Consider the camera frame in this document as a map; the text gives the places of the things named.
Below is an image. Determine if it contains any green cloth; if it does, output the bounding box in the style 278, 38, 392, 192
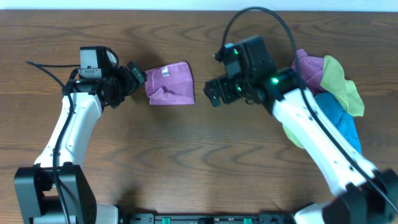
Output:
282, 55, 365, 149

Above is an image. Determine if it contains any dark purple cloth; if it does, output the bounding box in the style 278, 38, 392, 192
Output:
297, 49, 326, 96

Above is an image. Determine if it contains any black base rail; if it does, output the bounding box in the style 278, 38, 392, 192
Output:
118, 213, 295, 224

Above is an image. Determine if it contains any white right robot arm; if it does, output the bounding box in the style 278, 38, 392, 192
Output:
204, 36, 397, 223

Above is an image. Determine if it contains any light purple cloth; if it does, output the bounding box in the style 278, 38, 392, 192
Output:
145, 62, 195, 105

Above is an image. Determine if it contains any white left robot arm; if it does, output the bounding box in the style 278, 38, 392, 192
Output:
14, 46, 147, 224

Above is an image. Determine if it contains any blue cloth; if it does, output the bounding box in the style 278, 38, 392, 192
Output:
315, 92, 362, 154

